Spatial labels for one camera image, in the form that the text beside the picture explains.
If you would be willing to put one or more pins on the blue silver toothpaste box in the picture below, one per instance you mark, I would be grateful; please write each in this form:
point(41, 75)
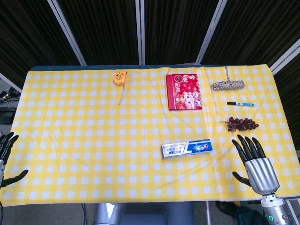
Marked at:
point(187, 149)

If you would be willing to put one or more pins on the yellow white checkered tablecloth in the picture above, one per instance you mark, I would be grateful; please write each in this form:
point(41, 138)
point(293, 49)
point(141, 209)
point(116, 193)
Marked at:
point(117, 140)

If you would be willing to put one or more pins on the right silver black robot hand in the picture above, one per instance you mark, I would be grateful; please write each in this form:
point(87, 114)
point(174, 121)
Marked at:
point(261, 172)

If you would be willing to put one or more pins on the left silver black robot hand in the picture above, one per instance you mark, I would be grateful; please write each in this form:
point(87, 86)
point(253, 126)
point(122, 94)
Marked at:
point(5, 150)

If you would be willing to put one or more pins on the orange tape measure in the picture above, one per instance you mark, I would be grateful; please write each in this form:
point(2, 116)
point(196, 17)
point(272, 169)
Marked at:
point(119, 79)

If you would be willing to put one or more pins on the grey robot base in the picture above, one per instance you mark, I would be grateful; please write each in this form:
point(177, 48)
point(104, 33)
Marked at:
point(140, 213)

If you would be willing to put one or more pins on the green white marker pen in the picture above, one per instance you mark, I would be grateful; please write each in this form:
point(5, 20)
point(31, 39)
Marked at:
point(241, 104)

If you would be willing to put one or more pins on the red spiral desk calendar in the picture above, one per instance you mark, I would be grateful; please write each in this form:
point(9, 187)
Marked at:
point(185, 91)

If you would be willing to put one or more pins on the dark red grape bunch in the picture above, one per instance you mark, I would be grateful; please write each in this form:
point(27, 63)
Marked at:
point(241, 124)

